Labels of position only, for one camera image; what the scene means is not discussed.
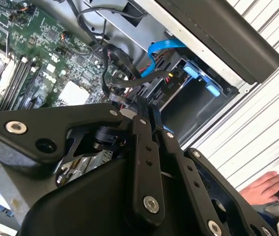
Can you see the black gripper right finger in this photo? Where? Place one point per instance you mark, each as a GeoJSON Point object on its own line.
{"type": "Point", "coordinates": [191, 177]}

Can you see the hard disk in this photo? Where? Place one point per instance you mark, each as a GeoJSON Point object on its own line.
{"type": "Point", "coordinates": [191, 70]}

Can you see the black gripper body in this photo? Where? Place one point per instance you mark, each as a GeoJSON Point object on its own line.
{"type": "Point", "coordinates": [92, 209]}

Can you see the person's right hand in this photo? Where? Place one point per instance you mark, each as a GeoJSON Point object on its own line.
{"type": "Point", "coordinates": [259, 191]}

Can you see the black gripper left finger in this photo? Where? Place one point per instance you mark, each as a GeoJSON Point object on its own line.
{"type": "Point", "coordinates": [43, 127]}

